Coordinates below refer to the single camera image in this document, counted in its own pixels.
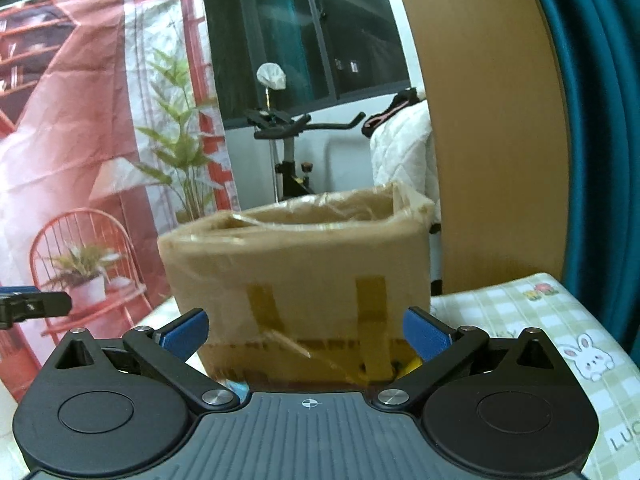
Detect red printed backdrop cloth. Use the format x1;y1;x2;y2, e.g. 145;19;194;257
0;0;241;401

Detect dark window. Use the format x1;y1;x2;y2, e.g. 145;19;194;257
205;0;411;121

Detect wooden board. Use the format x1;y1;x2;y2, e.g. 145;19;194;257
387;0;571;296

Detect black exercise bike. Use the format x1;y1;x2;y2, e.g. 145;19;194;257
245;107;366;206

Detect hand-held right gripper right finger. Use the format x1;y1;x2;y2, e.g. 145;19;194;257
377;306;568;410

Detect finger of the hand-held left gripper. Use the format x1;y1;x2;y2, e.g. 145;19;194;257
0;286;73;330

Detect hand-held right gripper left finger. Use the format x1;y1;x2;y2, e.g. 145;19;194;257
44;308;241;411

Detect teal curtain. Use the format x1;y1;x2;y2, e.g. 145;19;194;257
520;0;640;356

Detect black and pink strap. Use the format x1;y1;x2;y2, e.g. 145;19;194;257
361;87;421;138

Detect brown cardboard box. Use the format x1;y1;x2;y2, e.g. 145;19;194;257
157;180;436;386

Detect green checked tablecloth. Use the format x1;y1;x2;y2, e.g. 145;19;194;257
135;272;640;480

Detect white cloth cap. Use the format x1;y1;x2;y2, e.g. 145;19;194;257
256;62;287;92

